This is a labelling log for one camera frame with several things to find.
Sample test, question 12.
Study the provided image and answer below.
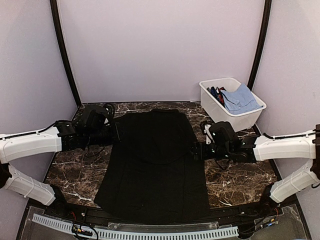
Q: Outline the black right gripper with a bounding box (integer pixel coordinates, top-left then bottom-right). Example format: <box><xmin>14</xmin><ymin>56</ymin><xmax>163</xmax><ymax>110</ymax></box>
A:
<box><xmin>188</xmin><ymin>140</ymin><xmax>232</xmax><ymax>160</ymax></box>

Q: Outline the black long sleeve shirt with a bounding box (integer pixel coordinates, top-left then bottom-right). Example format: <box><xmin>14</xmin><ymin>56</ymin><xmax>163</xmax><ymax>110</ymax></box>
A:
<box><xmin>94</xmin><ymin>109</ymin><xmax>210</xmax><ymax>225</ymax></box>

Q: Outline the white plastic bin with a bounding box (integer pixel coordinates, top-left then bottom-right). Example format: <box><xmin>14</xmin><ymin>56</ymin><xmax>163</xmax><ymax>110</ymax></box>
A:
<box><xmin>199</xmin><ymin>77</ymin><xmax>267</xmax><ymax>132</ymax></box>

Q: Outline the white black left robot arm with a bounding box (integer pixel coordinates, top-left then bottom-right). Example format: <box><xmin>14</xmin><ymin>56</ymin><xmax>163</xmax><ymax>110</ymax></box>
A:
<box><xmin>0</xmin><ymin>120</ymin><xmax>120</xmax><ymax>218</ymax></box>

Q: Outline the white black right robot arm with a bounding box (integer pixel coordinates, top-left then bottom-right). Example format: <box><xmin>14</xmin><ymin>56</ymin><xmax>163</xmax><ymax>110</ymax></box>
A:
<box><xmin>191</xmin><ymin>121</ymin><xmax>320</xmax><ymax>217</ymax></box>

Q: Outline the red navy plaid shirt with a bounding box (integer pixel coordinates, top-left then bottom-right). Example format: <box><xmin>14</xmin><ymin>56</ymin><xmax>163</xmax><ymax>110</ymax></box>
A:
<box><xmin>207</xmin><ymin>86</ymin><xmax>225</xmax><ymax>106</ymax></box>

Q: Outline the light blue polo shirt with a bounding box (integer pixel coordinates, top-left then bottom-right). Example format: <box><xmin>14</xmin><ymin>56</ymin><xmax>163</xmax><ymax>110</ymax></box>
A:
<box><xmin>221</xmin><ymin>83</ymin><xmax>263</xmax><ymax>115</ymax></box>

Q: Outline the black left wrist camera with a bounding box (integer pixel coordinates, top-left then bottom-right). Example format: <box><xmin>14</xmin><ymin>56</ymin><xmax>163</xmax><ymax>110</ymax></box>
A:
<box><xmin>76</xmin><ymin>103</ymin><xmax>115</xmax><ymax>132</ymax></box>

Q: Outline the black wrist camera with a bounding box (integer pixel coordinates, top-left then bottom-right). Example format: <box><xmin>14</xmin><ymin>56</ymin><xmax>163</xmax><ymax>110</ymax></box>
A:
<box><xmin>200</xmin><ymin>121</ymin><xmax>240</xmax><ymax>146</ymax></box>
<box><xmin>76</xmin><ymin>103</ymin><xmax>115</xmax><ymax>132</ymax></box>

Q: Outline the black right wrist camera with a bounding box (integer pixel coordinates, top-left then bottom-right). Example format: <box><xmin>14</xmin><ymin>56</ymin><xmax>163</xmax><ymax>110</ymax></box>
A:
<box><xmin>200</xmin><ymin>121</ymin><xmax>240</xmax><ymax>146</ymax></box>

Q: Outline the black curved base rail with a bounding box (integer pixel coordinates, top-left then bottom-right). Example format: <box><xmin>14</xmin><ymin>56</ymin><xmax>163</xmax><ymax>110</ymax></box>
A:
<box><xmin>57</xmin><ymin>199</ymin><xmax>271</xmax><ymax>226</ymax></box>

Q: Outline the white slotted cable duct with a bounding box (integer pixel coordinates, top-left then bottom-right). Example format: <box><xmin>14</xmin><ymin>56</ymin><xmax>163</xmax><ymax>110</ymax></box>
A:
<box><xmin>31</xmin><ymin>213</ymin><xmax>239</xmax><ymax>240</ymax></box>

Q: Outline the black left frame post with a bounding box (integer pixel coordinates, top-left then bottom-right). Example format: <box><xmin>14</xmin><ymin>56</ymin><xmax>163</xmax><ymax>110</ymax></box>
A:
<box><xmin>49</xmin><ymin>0</ymin><xmax>82</xmax><ymax>108</ymax></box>

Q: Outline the black frame post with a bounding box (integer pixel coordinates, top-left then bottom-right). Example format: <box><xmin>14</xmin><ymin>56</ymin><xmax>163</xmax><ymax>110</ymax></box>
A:
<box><xmin>247</xmin><ymin>0</ymin><xmax>272</xmax><ymax>90</ymax></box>
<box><xmin>49</xmin><ymin>0</ymin><xmax>82</xmax><ymax>108</ymax></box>

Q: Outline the black right frame post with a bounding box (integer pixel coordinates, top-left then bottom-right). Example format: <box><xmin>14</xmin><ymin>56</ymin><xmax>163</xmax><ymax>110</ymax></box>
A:
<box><xmin>247</xmin><ymin>0</ymin><xmax>272</xmax><ymax>90</ymax></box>

